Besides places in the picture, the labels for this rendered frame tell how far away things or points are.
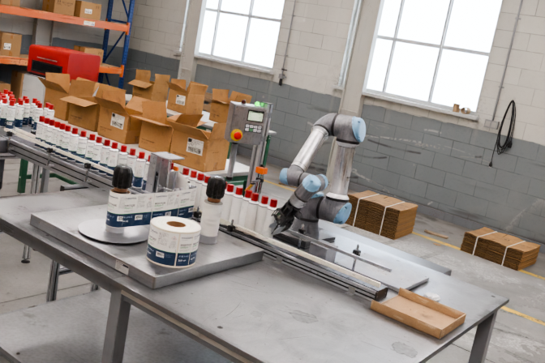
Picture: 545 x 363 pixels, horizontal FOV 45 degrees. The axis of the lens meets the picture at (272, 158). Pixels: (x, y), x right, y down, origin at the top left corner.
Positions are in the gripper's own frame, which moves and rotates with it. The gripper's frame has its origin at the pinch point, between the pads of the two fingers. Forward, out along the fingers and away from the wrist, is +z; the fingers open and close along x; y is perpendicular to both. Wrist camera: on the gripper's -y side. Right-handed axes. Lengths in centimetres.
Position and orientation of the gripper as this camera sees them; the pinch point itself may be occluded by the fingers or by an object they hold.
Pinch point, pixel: (273, 232)
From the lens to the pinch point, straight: 306.3
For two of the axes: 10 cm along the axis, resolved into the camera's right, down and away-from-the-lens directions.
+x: 5.9, 7.0, -4.0
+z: -5.5, 7.2, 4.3
